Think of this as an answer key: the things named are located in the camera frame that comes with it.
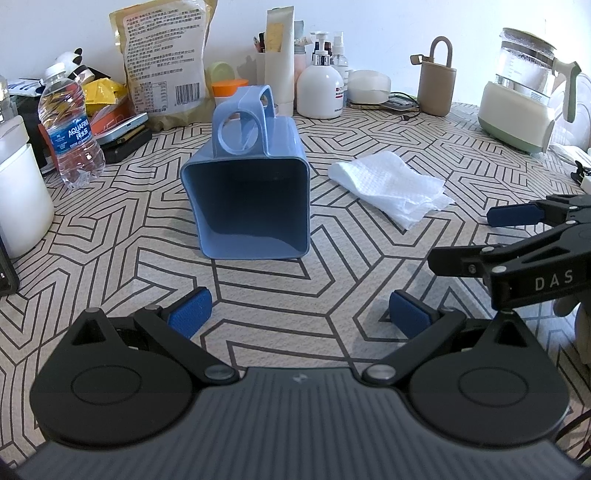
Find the pale green round lid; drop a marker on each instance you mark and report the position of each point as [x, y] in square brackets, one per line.
[220, 73]

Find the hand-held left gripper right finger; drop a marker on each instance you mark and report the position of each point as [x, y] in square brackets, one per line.
[408, 310]

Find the clear spray bottle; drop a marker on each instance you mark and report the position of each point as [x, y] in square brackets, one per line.
[340, 60]

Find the blue plastic container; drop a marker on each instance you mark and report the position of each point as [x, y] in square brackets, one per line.
[244, 212]

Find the pink bottle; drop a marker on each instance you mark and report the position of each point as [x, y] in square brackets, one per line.
[301, 62]

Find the orange lid jar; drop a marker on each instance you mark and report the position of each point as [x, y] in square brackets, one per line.
[228, 86]

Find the white plastic jug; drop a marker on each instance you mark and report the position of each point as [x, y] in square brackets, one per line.
[23, 194]

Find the black flat box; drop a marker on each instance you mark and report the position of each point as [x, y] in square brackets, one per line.
[129, 147]

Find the white pump bottle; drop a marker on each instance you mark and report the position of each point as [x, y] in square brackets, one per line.
[318, 90]

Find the white round box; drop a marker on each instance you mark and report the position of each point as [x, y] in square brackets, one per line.
[369, 85]

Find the flat grey device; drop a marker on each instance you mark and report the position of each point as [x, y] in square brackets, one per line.
[397, 104]

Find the orange box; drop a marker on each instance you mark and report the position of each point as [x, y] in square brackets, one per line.
[104, 121]

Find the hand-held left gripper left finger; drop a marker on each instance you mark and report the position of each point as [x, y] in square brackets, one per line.
[189, 307]

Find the clear water bottle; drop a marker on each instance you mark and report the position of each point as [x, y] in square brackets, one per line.
[69, 134]

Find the black device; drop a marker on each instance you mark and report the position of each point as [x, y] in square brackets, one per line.
[7, 272]

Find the white paper towel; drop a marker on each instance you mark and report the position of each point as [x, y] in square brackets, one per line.
[388, 180]

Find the white pen cup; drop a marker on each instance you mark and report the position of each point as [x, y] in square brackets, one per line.
[260, 69]

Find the silver black tape roll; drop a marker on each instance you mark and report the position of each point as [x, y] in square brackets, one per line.
[85, 74]

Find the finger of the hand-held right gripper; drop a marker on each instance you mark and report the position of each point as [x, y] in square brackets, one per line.
[457, 263]
[512, 214]

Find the tan food bag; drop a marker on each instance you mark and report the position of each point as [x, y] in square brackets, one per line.
[161, 60]

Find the black clip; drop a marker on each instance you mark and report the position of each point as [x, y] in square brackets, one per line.
[579, 173]

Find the panda toy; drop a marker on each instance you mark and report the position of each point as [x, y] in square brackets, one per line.
[69, 60]

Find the person's right hand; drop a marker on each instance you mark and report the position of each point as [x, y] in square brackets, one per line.
[572, 302]

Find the white cream tube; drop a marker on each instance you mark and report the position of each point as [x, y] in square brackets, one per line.
[280, 69]

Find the yellow packet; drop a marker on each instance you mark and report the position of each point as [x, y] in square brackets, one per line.
[104, 92]

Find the glass kettle on green base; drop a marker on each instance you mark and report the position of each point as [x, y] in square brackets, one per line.
[512, 115]

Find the geometric patterned tablecloth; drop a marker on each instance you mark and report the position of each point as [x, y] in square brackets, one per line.
[323, 286]

